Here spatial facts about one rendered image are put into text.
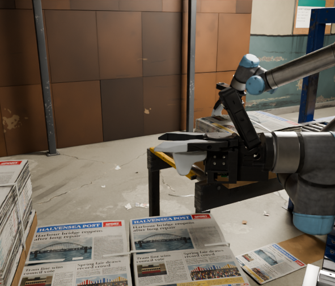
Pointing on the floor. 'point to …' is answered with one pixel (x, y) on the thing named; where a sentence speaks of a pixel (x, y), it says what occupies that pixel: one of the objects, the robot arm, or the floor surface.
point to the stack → (168, 252)
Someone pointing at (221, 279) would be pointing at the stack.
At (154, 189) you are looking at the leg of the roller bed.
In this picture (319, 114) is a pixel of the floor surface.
